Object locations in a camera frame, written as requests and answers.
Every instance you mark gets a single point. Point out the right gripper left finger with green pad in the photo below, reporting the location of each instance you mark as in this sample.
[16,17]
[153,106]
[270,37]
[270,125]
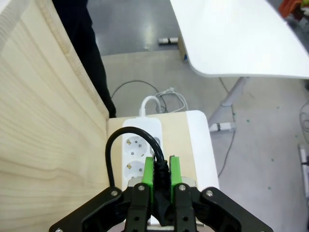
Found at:
[135,207]

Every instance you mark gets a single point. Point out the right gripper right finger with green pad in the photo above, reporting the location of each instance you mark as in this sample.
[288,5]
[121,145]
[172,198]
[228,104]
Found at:
[186,207]

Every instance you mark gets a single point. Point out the white multi-socket power strip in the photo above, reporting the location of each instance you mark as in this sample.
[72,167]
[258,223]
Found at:
[135,145]

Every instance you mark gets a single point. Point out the grey metal table leg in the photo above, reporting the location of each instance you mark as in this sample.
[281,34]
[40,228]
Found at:
[231,96]

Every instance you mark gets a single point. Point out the four-compartment pine wood shelf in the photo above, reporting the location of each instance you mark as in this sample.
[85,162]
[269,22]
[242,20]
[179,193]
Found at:
[36,120]

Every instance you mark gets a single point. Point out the person in dark FILA clothing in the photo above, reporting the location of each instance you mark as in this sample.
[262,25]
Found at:
[84,48]

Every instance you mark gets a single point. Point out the grey metal table foot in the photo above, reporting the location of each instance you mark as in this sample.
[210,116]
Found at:
[167,41]

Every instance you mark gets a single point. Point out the white curved-edge table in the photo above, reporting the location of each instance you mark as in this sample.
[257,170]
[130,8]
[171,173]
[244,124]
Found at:
[241,36]

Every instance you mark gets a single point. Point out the person in orange and black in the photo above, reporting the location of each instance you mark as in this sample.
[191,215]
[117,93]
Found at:
[289,6]

